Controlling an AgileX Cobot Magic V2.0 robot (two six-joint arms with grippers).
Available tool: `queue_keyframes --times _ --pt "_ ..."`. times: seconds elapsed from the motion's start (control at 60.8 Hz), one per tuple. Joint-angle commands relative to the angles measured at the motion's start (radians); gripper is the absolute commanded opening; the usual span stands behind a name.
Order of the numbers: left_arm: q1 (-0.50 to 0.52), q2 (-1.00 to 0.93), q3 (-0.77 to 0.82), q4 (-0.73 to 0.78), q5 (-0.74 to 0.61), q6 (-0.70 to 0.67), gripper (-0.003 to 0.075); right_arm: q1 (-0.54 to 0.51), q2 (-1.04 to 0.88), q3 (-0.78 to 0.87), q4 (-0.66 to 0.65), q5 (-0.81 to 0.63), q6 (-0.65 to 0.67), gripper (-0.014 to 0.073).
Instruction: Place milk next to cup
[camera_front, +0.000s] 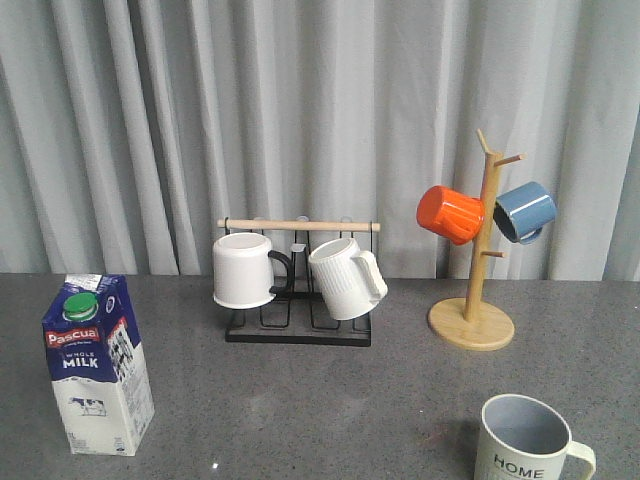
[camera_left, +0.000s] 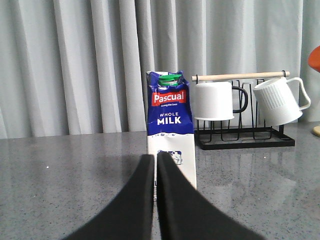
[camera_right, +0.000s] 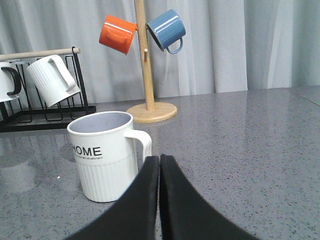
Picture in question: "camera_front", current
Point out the orange mug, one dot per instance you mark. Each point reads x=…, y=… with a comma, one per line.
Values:
x=450, y=214

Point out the black wire mug rack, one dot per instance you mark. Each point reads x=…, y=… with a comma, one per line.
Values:
x=298, y=314

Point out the grey curtain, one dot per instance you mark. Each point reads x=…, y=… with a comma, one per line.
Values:
x=129, y=128

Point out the wooden mug tree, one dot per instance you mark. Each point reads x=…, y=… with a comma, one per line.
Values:
x=469, y=322

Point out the blue white milk carton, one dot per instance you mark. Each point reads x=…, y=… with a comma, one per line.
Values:
x=97, y=366

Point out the white ribbed mug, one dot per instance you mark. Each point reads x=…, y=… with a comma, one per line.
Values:
x=348, y=277

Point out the blue mug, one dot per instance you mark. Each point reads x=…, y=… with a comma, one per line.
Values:
x=521, y=214

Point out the white mug black handle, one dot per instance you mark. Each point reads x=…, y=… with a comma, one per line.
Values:
x=243, y=272

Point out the cream HOME mug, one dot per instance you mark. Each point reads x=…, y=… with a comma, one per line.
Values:
x=523, y=438

